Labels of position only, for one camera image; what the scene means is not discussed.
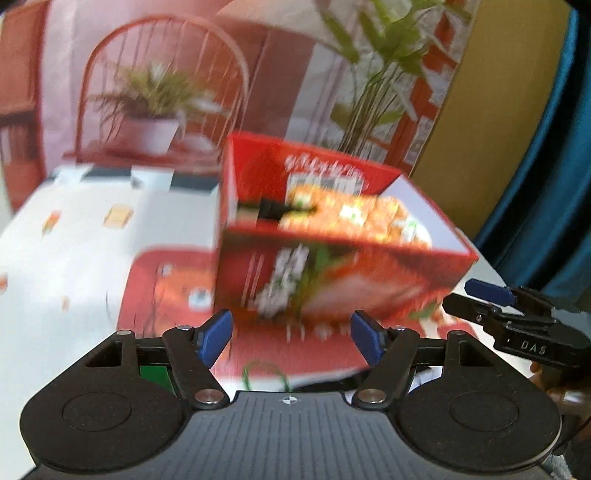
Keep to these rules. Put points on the orange printed packet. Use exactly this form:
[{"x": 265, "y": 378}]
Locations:
[{"x": 360, "y": 217}]

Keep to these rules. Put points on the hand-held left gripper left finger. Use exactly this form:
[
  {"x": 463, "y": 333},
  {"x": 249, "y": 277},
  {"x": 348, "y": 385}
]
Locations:
[{"x": 216, "y": 334}]

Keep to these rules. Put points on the red printed mat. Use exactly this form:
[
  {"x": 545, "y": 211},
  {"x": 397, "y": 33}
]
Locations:
[{"x": 175, "y": 286}]

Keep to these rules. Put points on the green packet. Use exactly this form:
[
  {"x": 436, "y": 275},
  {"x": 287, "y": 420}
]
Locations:
[{"x": 154, "y": 376}]

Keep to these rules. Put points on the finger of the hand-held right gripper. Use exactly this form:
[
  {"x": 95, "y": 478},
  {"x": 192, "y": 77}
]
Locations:
[
  {"x": 489, "y": 291},
  {"x": 466, "y": 309}
]

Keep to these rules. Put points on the white printed tablecloth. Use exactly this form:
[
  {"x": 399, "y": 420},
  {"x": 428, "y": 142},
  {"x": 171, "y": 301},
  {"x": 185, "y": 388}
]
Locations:
[{"x": 69, "y": 240}]

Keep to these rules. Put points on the wall poster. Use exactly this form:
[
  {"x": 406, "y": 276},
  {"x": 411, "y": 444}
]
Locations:
[{"x": 184, "y": 69}]

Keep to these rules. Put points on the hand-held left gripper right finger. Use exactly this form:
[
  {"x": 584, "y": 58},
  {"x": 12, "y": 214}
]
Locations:
[{"x": 367, "y": 337}]

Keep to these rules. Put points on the blue curtain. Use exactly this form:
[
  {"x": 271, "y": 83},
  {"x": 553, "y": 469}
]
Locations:
[{"x": 545, "y": 184}]

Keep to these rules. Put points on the person's right hand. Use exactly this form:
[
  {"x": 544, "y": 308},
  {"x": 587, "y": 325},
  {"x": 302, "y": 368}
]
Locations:
[{"x": 561, "y": 392}]

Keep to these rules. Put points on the red cardboard box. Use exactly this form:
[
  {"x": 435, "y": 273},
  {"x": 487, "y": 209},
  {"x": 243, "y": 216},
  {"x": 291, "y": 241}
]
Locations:
[{"x": 332, "y": 258}]

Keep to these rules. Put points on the green rubber band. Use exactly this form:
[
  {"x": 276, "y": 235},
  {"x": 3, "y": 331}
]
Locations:
[{"x": 265, "y": 376}]

